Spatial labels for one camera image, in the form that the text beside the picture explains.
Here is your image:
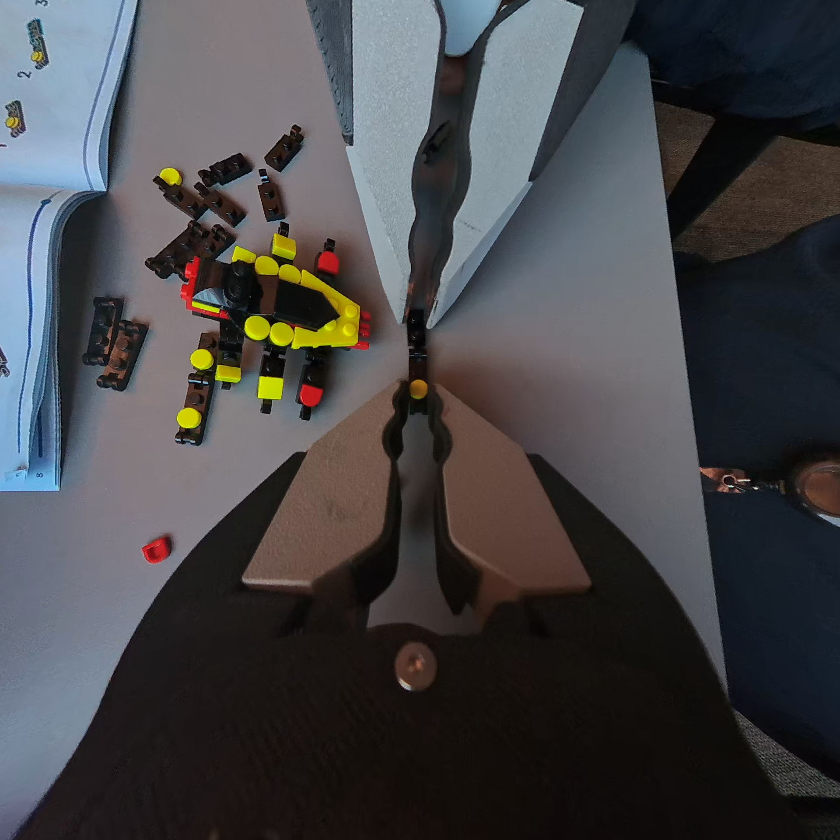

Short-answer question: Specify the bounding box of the person's dark blue clothed lap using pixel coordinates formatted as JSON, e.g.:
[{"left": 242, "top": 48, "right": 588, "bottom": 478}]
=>
[{"left": 675, "top": 215, "right": 840, "bottom": 783}]

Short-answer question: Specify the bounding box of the pile of black lego pieces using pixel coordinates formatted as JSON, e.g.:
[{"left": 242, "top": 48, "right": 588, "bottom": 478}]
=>
[{"left": 82, "top": 123, "right": 307, "bottom": 448}]

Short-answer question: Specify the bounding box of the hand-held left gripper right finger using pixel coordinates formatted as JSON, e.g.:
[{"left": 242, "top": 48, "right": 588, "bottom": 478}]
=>
[{"left": 428, "top": 382, "right": 593, "bottom": 619}]

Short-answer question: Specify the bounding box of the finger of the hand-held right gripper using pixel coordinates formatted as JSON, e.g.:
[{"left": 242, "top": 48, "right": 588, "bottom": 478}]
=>
[
  {"left": 306, "top": 0, "right": 455, "bottom": 324},
  {"left": 425, "top": 0, "right": 639, "bottom": 330}
]

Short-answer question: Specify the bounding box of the black lego piece yellow stud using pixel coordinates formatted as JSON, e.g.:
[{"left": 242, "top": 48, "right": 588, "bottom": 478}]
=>
[{"left": 406, "top": 357, "right": 432, "bottom": 421}]

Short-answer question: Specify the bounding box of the open lego instruction booklet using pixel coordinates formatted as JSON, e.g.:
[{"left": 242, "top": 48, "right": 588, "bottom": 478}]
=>
[{"left": 0, "top": 0, "right": 140, "bottom": 493}]

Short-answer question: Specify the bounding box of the black chair frame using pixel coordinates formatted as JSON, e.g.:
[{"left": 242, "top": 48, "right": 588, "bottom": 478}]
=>
[{"left": 665, "top": 117, "right": 840, "bottom": 238}]

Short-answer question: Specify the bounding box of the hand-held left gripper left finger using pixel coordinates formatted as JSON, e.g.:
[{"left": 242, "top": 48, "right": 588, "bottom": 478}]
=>
[{"left": 241, "top": 379, "right": 404, "bottom": 616}]

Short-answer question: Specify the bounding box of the yellow black red lego model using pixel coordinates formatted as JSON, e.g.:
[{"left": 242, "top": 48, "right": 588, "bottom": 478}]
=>
[{"left": 180, "top": 222, "right": 373, "bottom": 422}]

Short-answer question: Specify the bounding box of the badge reel with metal clip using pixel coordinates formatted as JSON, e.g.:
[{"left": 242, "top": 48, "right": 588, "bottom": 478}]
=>
[{"left": 699, "top": 453, "right": 840, "bottom": 527}]

